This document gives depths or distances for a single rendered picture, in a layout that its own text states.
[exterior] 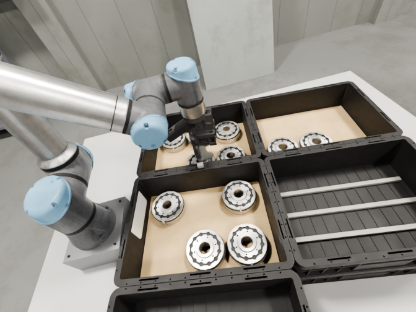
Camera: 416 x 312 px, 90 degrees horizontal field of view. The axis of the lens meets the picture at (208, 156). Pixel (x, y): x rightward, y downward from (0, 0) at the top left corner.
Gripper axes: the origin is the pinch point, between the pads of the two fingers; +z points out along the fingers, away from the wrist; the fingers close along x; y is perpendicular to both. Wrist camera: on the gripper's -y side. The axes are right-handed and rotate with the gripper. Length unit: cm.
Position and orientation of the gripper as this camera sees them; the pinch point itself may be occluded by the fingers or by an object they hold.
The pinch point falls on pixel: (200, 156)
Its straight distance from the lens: 77.1
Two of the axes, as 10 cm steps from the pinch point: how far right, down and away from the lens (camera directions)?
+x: -0.1, -7.6, 6.6
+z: 1.7, 6.4, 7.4
